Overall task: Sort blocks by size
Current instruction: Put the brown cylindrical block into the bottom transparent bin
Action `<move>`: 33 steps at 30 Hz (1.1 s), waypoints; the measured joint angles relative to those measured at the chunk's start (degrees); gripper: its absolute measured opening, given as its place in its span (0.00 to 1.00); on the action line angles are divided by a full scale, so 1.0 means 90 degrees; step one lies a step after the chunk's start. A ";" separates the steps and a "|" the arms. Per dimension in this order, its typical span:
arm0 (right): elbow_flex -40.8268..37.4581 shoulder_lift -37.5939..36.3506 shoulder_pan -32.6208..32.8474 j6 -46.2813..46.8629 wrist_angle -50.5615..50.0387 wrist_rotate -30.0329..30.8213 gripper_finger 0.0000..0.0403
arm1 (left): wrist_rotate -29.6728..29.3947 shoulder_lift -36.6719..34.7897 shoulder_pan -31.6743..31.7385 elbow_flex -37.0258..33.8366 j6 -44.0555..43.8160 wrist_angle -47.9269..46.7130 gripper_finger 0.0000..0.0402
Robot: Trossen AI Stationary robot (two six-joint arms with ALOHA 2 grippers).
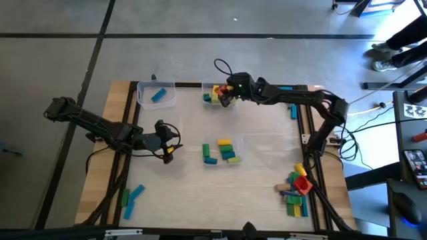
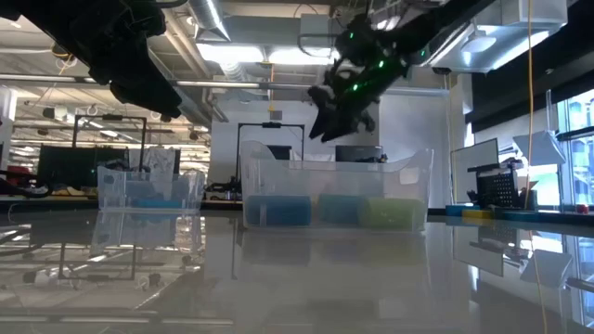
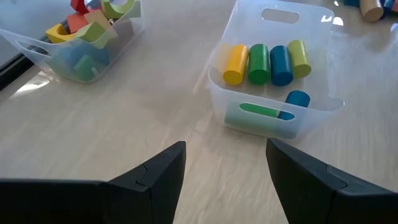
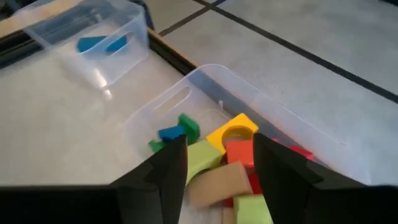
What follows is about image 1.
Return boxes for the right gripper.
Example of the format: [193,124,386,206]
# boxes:
[222,72,258,107]

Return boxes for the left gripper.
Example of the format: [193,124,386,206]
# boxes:
[135,119,183,165]

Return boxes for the red arch block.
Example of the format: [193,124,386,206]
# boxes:
[293,175,314,196]

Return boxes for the clear plastic bin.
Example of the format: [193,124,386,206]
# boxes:
[201,81,241,110]
[135,78,177,111]
[199,135,247,169]

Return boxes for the black rig beam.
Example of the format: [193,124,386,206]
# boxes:
[0,225,427,240]

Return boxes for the black stand base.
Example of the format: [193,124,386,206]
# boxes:
[362,63,427,91]

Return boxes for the person's shoe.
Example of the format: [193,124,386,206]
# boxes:
[372,59,400,73]
[371,41,404,55]

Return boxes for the black side desk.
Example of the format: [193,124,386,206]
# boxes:
[345,89,427,240]

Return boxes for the blue and white box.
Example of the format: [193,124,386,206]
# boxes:
[353,0,406,18]

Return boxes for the person's leg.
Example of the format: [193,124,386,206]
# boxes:
[386,15,427,51]
[390,40,427,68]

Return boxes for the white printed card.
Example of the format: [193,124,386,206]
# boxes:
[403,103,427,118]

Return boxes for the smartphone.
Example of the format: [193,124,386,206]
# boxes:
[403,149,427,191]

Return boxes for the black computer mouse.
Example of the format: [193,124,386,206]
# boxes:
[392,191,424,226]

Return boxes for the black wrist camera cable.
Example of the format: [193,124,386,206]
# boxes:
[131,122,183,158]
[213,58,234,77]

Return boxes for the black aluminium table frame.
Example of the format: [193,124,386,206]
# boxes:
[111,79,331,233]

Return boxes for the black cable bundle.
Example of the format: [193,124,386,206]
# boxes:
[333,109,376,171]
[78,146,134,227]

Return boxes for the yellow floor cable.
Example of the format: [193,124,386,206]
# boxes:
[332,0,368,17]

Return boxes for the red handled tool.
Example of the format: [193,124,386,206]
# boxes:
[412,129,427,143]

